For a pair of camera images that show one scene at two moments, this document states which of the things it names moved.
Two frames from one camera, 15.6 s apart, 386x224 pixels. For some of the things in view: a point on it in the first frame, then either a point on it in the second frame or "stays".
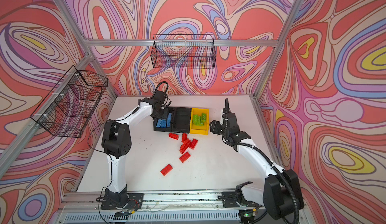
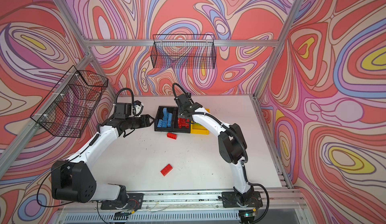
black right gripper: [214, 128] -> [181, 111]
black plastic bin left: [163, 129] stays
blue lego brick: [169, 120] stays
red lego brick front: [166, 170] stays
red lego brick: [184, 157] -> [188, 121]
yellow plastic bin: [199, 121] stays
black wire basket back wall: [185, 51] stays
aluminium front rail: [177, 208] stays
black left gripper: [156, 116] -> [146, 122]
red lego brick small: [184, 136] -> [172, 135]
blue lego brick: [161, 123] stays
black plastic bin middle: [181, 117] stays
